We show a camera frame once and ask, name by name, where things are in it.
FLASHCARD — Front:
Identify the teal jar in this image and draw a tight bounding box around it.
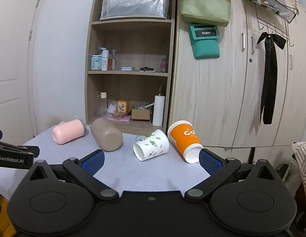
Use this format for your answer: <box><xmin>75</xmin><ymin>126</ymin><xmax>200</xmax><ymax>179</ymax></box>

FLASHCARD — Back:
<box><xmin>91</xmin><ymin>55</ymin><xmax>102</xmax><ymax>71</ymax></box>

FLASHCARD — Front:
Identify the taupe cup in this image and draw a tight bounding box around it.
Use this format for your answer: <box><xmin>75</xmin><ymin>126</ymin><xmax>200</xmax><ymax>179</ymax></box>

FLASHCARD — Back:
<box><xmin>90</xmin><ymin>118</ymin><xmax>123</xmax><ymax>152</ymax></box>

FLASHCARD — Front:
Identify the geometric patterned cushion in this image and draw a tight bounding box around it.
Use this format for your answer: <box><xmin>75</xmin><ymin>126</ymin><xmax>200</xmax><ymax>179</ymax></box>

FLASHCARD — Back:
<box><xmin>292</xmin><ymin>142</ymin><xmax>306</xmax><ymax>204</ymax></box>

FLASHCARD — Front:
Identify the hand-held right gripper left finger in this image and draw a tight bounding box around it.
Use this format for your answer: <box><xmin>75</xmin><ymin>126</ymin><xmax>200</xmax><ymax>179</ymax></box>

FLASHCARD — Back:
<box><xmin>21</xmin><ymin>150</ymin><xmax>119</xmax><ymax>201</ymax></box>

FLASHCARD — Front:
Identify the orange paper cup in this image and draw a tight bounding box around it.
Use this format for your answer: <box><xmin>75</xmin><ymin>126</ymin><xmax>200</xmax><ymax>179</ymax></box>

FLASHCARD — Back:
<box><xmin>167</xmin><ymin>120</ymin><xmax>205</xmax><ymax>164</ymax></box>

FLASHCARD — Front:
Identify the white leaf-print paper cup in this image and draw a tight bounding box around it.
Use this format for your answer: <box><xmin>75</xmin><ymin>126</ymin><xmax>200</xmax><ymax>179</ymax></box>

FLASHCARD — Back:
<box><xmin>133</xmin><ymin>129</ymin><xmax>170</xmax><ymax>162</ymax></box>

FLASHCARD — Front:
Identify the black ribbon bow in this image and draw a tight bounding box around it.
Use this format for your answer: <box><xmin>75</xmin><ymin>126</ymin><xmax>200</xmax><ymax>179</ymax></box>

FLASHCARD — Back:
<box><xmin>257</xmin><ymin>32</ymin><xmax>287</xmax><ymax>125</ymax></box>

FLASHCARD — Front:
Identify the clear bottle with beige cap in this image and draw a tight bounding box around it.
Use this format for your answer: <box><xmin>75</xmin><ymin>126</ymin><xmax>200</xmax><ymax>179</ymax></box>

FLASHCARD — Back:
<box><xmin>98</xmin><ymin>92</ymin><xmax>108</xmax><ymax>118</ymax></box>

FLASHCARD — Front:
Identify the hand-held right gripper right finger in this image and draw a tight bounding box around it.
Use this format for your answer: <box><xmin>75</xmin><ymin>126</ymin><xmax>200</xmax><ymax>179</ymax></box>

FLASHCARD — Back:
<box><xmin>184</xmin><ymin>149</ymin><xmax>283</xmax><ymax>201</ymax></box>

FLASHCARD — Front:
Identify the yellow floral box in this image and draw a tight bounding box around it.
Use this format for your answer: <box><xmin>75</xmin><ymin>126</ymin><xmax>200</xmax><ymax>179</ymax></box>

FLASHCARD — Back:
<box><xmin>117</xmin><ymin>100</ymin><xmax>129</xmax><ymax>113</ymax></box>

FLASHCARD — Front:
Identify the clear glass bottle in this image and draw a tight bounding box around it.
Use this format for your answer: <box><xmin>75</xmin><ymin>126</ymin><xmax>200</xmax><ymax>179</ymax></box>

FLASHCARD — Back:
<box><xmin>109</xmin><ymin>50</ymin><xmax>118</xmax><ymax>71</ymax></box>

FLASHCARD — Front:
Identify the teal pouch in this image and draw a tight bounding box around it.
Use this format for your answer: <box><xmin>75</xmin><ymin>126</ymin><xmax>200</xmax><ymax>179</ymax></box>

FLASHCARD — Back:
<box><xmin>189</xmin><ymin>23</ymin><xmax>221</xmax><ymax>60</ymax></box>

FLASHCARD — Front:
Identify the pink cup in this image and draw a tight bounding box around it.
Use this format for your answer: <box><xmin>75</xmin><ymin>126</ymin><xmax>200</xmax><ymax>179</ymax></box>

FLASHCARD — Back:
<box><xmin>52</xmin><ymin>119</ymin><xmax>85</xmax><ymax>145</ymax></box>

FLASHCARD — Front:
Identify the white door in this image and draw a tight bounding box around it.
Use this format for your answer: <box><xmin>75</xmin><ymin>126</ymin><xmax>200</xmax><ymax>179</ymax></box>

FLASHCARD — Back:
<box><xmin>0</xmin><ymin>0</ymin><xmax>48</xmax><ymax>141</ymax></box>

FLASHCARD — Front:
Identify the light wood wardrobe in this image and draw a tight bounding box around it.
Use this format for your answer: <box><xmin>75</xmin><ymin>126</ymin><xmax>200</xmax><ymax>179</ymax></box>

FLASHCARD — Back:
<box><xmin>168</xmin><ymin>0</ymin><xmax>306</xmax><ymax>165</ymax></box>

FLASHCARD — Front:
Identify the black wire hook rack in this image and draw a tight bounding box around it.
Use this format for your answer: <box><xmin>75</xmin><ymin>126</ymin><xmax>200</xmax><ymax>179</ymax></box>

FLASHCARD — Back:
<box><xmin>257</xmin><ymin>5</ymin><xmax>295</xmax><ymax>47</ymax></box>

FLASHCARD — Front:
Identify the white pump bottle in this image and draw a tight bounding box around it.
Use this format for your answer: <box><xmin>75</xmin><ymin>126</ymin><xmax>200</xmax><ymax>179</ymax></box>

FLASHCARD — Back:
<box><xmin>99</xmin><ymin>47</ymin><xmax>109</xmax><ymax>71</ymax></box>

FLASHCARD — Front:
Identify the pink flat pad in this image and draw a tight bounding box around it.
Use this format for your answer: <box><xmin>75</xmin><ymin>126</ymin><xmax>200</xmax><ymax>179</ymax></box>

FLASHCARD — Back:
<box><xmin>105</xmin><ymin>114</ymin><xmax>132</xmax><ymax>123</ymax></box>

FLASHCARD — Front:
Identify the green padded bag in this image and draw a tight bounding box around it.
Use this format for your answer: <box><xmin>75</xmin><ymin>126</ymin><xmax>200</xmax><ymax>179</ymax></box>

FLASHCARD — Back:
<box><xmin>180</xmin><ymin>0</ymin><xmax>232</xmax><ymax>27</ymax></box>

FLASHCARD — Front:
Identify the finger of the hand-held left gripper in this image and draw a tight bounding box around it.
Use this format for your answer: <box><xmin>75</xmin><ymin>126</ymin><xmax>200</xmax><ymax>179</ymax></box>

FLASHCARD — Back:
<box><xmin>10</xmin><ymin>145</ymin><xmax>40</xmax><ymax>159</ymax></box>

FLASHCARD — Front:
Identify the grey wrapped storage box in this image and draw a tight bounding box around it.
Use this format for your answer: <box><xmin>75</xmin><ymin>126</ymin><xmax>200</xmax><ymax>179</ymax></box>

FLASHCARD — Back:
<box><xmin>100</xmin><ymin>0</ymin><xmax>170</xmax><ymax>21</ymax></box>

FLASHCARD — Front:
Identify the small cardboard box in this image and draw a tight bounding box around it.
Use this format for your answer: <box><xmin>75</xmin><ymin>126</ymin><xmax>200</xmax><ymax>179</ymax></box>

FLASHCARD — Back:
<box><xmin>131</xmin><ymin>108</ymin><xmax>151</xmax><ymax>121</ymax></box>

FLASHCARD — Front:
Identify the wooden shelf unit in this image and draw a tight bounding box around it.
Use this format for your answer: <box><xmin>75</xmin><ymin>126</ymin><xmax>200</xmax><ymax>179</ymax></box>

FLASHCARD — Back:
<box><xmin>84</xmin><ymin>0</ymin><xmax>177</xmax><ymax>132</ymax></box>

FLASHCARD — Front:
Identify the black wire basket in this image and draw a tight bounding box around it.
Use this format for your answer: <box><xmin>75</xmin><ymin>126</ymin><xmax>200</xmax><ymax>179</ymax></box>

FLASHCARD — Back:
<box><xmin>239</xmin><ymin>0</ymin><xmax>299</xmax><ymax>24</ymax></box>

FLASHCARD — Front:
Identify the white paper towel roll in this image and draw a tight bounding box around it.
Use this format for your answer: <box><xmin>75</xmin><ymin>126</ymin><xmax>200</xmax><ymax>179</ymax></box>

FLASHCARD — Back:
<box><xmin>152</xmin><ymin>86</ymin><xmax>166</xmax><ymax>126</ymax></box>

